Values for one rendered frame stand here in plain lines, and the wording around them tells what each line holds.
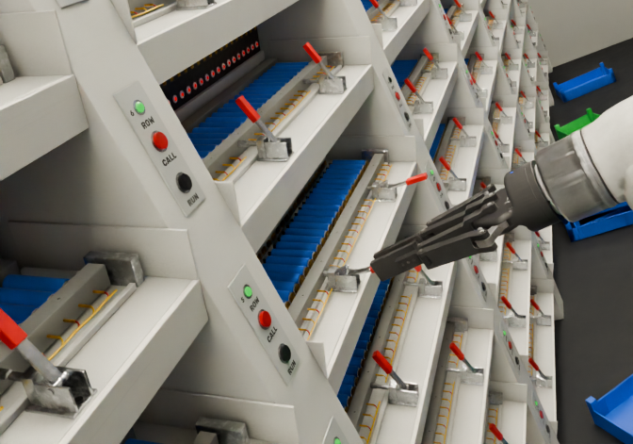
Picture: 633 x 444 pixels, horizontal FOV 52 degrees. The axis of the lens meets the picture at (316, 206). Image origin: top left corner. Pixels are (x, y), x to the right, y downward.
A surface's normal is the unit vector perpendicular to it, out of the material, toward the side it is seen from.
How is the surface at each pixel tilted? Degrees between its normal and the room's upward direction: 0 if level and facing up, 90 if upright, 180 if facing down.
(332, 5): 90
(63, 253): 90
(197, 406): 90
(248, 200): 21
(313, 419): 90
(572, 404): 0
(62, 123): 111
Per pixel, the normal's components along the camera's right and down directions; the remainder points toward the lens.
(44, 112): 0.95, 0.04
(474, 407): -0.11, -0.89
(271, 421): -0.29, 0.45
